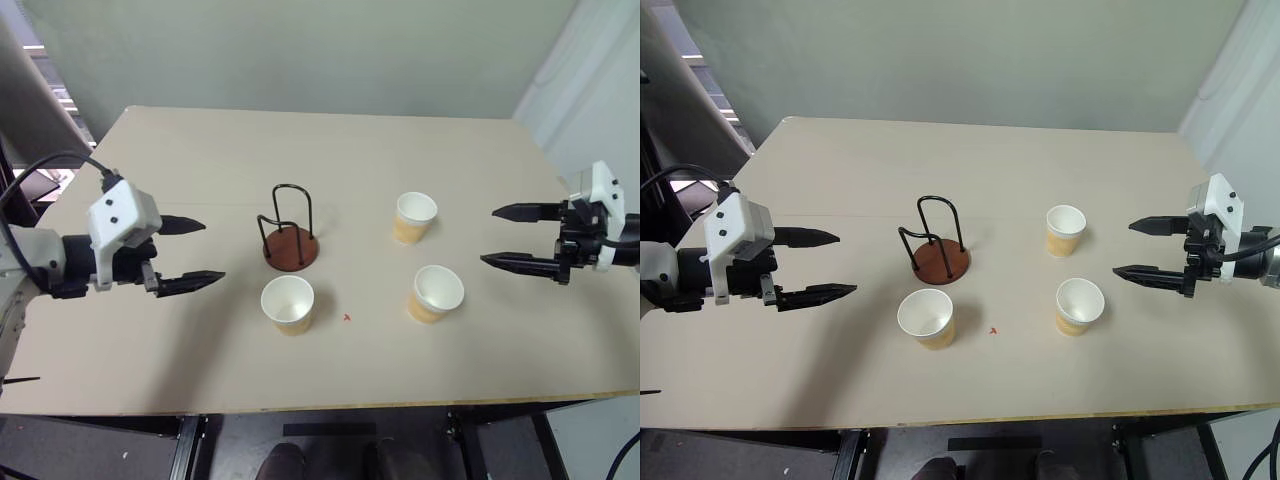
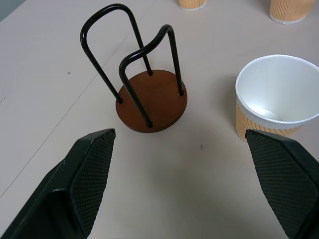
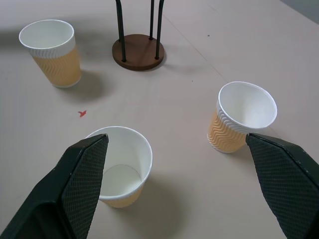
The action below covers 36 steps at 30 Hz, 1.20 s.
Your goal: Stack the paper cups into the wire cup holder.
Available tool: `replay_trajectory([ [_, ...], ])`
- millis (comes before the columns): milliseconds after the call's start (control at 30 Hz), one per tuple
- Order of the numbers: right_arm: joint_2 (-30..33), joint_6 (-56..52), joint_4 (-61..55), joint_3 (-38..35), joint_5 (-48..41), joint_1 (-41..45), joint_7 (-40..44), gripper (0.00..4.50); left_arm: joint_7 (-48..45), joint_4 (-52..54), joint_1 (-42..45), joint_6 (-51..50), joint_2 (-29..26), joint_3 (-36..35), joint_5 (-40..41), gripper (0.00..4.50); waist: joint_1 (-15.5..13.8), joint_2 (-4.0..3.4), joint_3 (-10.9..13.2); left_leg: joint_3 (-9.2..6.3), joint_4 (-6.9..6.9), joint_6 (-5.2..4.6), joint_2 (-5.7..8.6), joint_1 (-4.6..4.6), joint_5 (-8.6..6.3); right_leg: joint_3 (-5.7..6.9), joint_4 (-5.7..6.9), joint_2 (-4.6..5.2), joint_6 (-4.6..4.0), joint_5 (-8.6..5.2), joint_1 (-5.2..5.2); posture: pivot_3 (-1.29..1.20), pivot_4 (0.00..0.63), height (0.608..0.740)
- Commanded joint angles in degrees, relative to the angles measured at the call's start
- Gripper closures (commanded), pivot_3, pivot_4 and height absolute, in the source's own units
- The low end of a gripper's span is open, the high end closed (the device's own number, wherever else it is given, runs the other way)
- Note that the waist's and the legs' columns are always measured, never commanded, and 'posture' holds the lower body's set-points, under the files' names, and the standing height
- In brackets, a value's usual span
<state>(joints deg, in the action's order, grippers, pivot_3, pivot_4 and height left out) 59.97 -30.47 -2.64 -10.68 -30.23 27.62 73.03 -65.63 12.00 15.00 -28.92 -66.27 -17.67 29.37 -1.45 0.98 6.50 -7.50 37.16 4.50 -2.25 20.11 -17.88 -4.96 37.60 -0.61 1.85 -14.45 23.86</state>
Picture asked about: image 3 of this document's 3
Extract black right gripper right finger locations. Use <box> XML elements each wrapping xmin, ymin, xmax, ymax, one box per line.
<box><xmin>245</xmin><ymin>132</ymin><xmax>319</xmax><ymax>239</ymax></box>

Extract orange ripple paper cup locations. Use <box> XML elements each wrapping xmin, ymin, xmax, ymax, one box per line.
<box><xmin>18</xmin><ymin>19</ymin><xmax>82</xmax><ymax>89</ymax></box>
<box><xmin>206</xmin><ymin>81</ymin><xmax>278</xmax><ymax>153</ymax></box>
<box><xmin>84</xmin><ymin>125</ymin><xmax>153</xmax><ymax>209</ymax></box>

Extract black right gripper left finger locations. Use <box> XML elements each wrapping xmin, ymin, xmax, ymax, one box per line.
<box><xmin>0</xmin><ymin>133</ymin><xmax>110</xmax><ymax>239</ymax></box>

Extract brown wooden stand with rods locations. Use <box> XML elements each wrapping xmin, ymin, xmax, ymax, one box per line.
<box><xmin>112</xmin><ymin>0</ymin><xmax>165</xmax><ymax>71</ymax></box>

